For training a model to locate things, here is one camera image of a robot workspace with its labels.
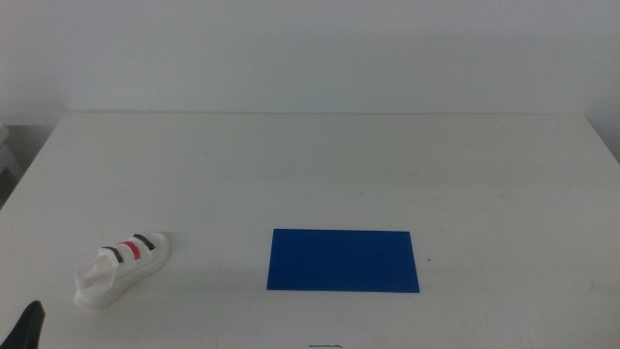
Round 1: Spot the white shoe with striped straps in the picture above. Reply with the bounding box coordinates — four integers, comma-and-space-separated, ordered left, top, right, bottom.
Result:
73, 232, 171, 309

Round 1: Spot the blue rectangular mat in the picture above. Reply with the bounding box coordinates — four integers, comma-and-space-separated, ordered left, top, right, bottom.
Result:
265, 228, 421, 294

